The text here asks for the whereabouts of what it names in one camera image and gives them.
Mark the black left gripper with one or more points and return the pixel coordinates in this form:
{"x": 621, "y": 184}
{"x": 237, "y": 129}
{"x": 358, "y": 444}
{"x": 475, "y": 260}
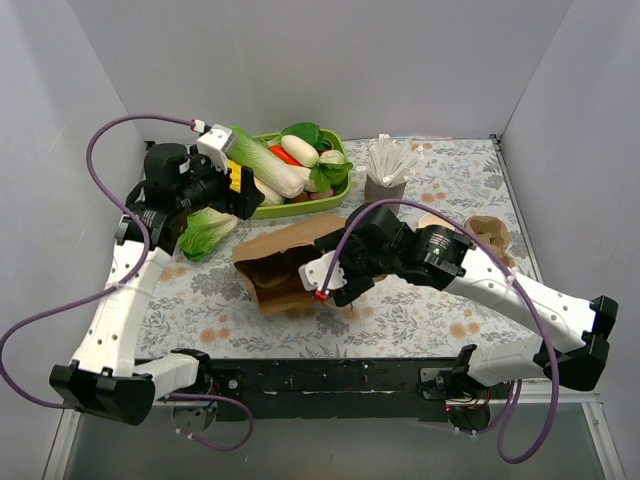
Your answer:
{"x": 239, "y": 189}

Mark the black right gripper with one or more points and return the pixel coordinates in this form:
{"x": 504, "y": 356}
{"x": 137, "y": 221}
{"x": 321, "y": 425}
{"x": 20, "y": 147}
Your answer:
{"x": 347, "y": 275}

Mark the brown paper bag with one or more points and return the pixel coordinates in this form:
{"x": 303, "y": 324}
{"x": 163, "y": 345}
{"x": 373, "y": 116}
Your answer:
{"x": 293, "y": 246}

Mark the brown cardboard cup carrier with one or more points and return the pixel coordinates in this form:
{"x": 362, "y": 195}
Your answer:
{"x": 493, "y": 232}

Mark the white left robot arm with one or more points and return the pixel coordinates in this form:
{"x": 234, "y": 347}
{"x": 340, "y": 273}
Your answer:
{"x": 103, "y": 377}

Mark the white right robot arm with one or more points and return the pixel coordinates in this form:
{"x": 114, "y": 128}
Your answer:
{"x": 569, "y": 340}

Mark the green plastic tray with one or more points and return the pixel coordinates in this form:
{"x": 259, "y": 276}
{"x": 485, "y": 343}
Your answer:
{"x": 311, "y": 206}

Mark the yellow napa cabbage toy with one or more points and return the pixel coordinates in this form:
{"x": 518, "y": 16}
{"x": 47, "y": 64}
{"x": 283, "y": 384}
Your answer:
{"x": 271, "y": 197}

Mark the green napa cabbage toy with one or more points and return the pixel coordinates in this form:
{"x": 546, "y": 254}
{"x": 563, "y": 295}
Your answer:
{"x": 266, "y": 166}

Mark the small green cabbage toy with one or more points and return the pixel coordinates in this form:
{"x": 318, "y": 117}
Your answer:
{"x": 205, "y": 229}

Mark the white radish toy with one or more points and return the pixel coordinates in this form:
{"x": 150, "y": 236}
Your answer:
{"x": 300, "y": 150}

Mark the bok choy toy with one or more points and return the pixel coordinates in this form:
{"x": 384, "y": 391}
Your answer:
{"x": 331, "y": 170}

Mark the green leafy vegetable toy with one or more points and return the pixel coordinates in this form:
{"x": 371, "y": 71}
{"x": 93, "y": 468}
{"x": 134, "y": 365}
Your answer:
{"x": 308, "y": 132}

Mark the grey straw holder cup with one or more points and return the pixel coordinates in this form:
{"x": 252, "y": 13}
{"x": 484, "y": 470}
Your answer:
{"x": 374, "y": 192}

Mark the floral table mat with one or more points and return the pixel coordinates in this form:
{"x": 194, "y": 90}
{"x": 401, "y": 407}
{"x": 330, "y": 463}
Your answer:
{"x": 206, "y": 305}

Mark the white wrapped straws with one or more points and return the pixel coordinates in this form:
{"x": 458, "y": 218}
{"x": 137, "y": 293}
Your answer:
{"x": 392, "y": 161}

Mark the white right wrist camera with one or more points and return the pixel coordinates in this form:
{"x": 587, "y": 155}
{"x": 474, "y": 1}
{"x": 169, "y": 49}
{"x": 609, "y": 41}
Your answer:
{"x": 321, "y": 278}

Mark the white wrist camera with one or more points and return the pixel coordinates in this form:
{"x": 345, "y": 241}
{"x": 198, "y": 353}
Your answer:
{"x": 321, "y": 278}
{"x": 216, "y": 143}

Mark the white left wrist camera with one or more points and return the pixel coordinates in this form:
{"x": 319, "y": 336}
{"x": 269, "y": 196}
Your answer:
{"x": 216, "y": 143}

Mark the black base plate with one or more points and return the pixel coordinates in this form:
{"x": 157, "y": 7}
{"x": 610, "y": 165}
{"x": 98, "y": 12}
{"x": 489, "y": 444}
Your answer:
{"x": 346, "y": 388}

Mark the aluminium frame rail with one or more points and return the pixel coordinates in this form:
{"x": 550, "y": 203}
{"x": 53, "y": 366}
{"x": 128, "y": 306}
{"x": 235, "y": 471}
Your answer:
{"x": 173, "y": 442}

